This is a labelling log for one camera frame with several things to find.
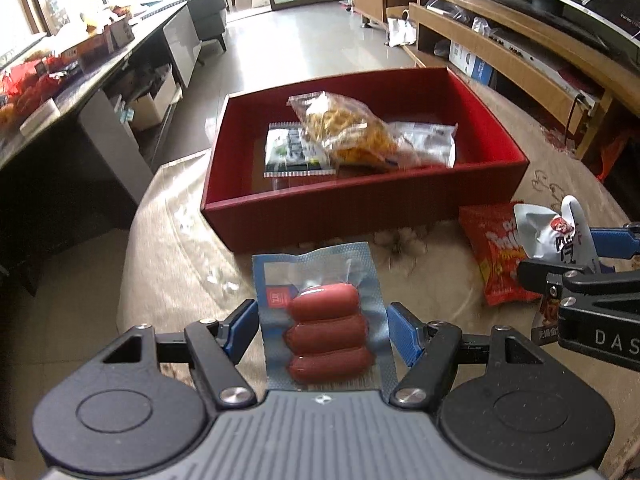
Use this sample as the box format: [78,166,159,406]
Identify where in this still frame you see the red snack packet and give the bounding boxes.
[459,204,543,307]

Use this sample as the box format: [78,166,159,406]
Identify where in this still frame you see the white plastic bag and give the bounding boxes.
[386,16,418,47]

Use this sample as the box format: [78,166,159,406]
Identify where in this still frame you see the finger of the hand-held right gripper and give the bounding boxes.
[585,222,640,273]
[517,259,640,311]

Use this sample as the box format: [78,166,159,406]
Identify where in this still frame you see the white storage box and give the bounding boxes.
[107,67,183,133]

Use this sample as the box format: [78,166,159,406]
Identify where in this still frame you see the silver set-top device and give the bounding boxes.
[492,30,601,106]

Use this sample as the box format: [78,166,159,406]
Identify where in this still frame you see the green black snack packet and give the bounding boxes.
[263,122,336,177]

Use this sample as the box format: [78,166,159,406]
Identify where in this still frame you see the red cardboard box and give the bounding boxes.
[200,66,530,255]

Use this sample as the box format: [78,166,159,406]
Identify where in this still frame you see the white blue box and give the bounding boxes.
[448,40,493,83]

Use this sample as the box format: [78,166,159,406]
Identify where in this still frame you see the vacuum-packed sausage pack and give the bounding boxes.
[251,241,398,393]

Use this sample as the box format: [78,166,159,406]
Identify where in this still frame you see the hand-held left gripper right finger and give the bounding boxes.
[386,302,551,408]

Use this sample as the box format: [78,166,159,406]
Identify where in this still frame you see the black television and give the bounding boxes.
[445,0,640,56]

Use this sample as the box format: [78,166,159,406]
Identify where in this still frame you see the long dark-topped desk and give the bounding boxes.
[0,0,203,206]

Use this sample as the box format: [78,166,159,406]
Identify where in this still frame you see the pile of red snack packets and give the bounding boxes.
[0,57,68,128]

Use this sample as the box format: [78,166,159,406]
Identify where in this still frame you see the grey sofa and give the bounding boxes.
[187,0,228,53]

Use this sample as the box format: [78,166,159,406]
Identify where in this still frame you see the wooden television cabinet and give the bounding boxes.
[350,0,621,161]

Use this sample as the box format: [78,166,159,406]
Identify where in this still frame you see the orange plastic bag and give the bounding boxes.
[597,130,640,183]

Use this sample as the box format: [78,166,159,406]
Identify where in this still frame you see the clear white snack packet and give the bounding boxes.
[387,121,458,169]

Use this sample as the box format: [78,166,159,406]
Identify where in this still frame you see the yellow noodle snack bag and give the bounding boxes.
[287,91,406,171]

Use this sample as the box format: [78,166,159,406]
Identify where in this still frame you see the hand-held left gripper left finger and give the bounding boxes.
[102,299,261,408]

